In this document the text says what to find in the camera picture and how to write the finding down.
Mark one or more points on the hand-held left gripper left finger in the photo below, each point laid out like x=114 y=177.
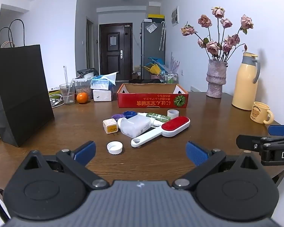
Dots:
x=85 y=152

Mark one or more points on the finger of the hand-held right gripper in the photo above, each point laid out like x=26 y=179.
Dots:
x=247 y=141
x=281 y=130

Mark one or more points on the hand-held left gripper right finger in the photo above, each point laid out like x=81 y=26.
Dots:
x=196 y=155

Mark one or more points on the white square charger plug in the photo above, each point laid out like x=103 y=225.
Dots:
x=110 y=127

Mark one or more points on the red and white lint brush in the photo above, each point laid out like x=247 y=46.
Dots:
x=172 y=125

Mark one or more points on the translucent white plastic box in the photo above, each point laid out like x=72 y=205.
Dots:
x=135 y=125

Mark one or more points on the red cardboard box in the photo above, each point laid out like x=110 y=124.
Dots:
x=151 y=100

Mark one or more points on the yellow bear mug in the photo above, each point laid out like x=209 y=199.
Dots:
x=259 y=113

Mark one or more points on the white bottle cap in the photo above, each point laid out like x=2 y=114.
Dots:
x=114 y=147

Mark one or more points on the small white bottle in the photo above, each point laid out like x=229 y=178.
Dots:
x=120 y=123

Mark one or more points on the small white cup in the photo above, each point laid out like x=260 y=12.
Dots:
x=172 y=113

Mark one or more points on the purple bottle cap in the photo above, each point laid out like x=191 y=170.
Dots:
x=117 y=116

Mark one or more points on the green spray bottle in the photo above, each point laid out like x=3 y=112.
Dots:
x=159 y=117

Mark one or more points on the orange fruit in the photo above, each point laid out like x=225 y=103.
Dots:
x=82 y=98

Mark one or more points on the yellow thermos jug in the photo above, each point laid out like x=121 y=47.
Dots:
x=245 y=85

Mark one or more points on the blue bottle cap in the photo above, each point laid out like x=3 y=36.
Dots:
x=129 y=114

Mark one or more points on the white tissue pack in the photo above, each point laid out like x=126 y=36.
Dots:
x=103 y=95

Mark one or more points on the clear glass cup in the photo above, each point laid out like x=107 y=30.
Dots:
x=67 y=94

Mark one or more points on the clear plastic food container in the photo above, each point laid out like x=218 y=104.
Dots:
x=84 y=88

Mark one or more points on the pink textured vase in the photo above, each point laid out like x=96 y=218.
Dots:
x=216 y=80

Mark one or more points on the blue tissue box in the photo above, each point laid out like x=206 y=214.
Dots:
x=101 y=82

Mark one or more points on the black and white appliance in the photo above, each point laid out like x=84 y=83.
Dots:
x=86 y=73

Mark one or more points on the small storage cart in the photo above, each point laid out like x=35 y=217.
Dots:
x=170 y=78

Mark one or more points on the thin white pole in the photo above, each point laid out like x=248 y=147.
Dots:
x=65 y=73

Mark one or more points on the black paper bag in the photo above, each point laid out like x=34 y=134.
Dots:
x=21 y=87

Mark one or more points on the purple dried plant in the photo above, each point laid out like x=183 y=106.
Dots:
x=174 y=63

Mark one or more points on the blue and yellow bags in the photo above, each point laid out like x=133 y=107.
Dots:
x=153 y=66

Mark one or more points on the bunch of dried pink roses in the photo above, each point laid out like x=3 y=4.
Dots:
x=213 y=46

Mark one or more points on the dark brown entrance door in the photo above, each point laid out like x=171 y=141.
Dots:
x=114 y=52

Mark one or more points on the side room door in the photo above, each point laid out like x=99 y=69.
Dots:
x=90 y=45

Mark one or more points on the grey refrigerator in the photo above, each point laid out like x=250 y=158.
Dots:
x=151 y=47

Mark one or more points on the white folded umbrella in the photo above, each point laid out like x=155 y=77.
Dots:
x=162 y=35

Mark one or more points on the clear plastic bag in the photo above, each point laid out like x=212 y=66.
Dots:
x=151 y=27

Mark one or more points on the yellow and black box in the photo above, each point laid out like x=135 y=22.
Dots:
x=156 y=17

